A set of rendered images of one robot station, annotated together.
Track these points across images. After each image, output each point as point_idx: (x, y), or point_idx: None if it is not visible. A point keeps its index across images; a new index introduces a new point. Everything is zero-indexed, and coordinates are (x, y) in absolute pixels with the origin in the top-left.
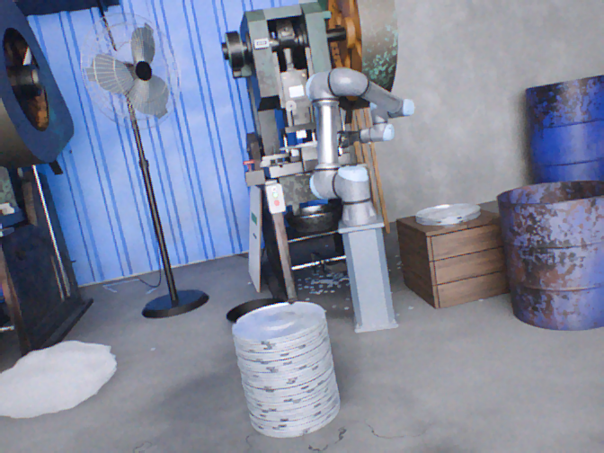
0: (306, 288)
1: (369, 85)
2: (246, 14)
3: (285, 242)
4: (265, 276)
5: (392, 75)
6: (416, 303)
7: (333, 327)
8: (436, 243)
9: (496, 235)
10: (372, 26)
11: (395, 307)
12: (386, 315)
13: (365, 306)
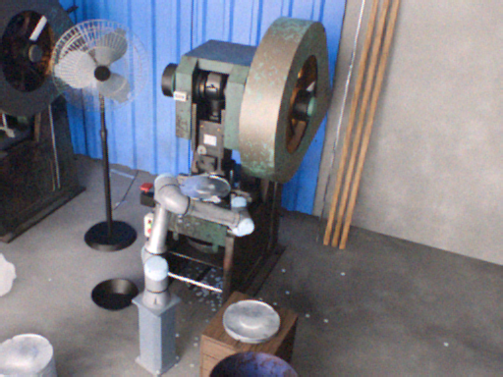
0: (184, 285)
1: (191, 210)
2: (181, 61)
3: None
4: None
5: (274, 178)
6: None
7: (134, 344)
8: (207, 344)
9: None
10: (250, 138)
11: (187, 356)
12: (152, 365)
13: (142, 351)
